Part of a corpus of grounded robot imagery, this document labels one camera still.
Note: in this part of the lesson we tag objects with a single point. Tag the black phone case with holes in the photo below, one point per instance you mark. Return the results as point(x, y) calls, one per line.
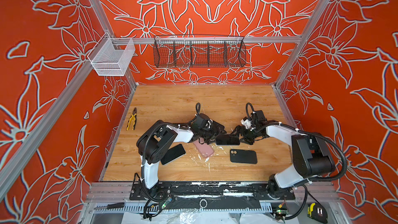
point(243, 156)

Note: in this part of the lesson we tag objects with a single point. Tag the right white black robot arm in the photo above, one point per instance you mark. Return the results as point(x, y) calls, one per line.
point(315, 157)

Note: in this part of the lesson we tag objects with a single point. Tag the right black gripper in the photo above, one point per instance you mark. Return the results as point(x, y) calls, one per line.
point(238, 128)

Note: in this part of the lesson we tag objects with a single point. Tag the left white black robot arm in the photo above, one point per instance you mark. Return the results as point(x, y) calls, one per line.
point(156, 141)

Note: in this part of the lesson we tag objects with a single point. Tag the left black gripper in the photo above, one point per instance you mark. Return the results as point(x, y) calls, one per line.
point(216, 129)

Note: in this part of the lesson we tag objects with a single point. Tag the pink phone case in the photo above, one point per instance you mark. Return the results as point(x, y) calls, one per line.
point(204, 149)

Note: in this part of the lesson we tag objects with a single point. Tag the clear plastic bin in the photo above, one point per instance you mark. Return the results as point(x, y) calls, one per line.
point(109, 57)

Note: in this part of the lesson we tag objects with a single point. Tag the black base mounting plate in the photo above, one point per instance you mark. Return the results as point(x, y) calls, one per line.
point(255, 189)

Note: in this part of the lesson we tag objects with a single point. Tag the black screwdriver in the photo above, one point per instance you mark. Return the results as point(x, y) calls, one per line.
point(108, 206)

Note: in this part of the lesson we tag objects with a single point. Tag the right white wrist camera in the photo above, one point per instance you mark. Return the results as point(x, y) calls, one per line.
point(246, 122)

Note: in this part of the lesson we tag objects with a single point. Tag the black phone near left base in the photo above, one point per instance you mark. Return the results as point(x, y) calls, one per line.
point(173, 154)

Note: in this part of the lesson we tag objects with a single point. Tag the yellow black pliers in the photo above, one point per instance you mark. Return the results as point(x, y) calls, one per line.
point(131, 123)

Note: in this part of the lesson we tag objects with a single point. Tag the purple black phone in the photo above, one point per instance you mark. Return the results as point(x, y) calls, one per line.
point(227, 140)

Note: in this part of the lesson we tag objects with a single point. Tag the grey slotted cable duct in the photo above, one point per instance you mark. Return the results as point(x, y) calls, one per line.
point(187, 205)

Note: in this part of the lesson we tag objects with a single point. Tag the black wire basket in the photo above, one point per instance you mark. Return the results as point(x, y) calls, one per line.
point(199, 51)

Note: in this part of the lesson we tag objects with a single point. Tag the yellow black tape measure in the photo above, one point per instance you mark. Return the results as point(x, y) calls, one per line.
point(317, 212)

